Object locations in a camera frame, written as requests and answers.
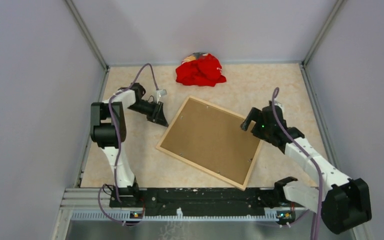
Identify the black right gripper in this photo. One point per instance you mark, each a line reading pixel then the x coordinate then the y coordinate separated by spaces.
pixel 253 115

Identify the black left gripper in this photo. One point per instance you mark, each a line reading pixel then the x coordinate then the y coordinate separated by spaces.
pixel 157 115

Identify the brown cardboard backing board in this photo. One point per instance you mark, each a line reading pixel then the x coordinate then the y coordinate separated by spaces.
pixel 212 139

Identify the light wooden picture frame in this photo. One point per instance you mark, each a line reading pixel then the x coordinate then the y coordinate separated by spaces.
pixel 165 149

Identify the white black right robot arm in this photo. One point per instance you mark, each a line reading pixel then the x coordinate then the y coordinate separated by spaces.
pixel 339 201

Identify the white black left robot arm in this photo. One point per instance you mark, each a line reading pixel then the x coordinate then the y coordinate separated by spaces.
pixel 108 130

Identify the red crumpled cloth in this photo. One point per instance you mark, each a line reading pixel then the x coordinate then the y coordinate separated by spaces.
pixel 200 69

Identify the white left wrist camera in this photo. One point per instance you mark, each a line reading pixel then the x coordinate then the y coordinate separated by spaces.
pixel 159 94

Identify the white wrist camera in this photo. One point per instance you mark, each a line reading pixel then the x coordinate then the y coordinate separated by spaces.
pixel 159 94
pixel 278 104

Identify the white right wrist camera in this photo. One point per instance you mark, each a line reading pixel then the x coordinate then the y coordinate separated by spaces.
pixel 278 104

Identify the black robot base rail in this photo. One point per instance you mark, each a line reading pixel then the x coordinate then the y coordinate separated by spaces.
pixel 201 201

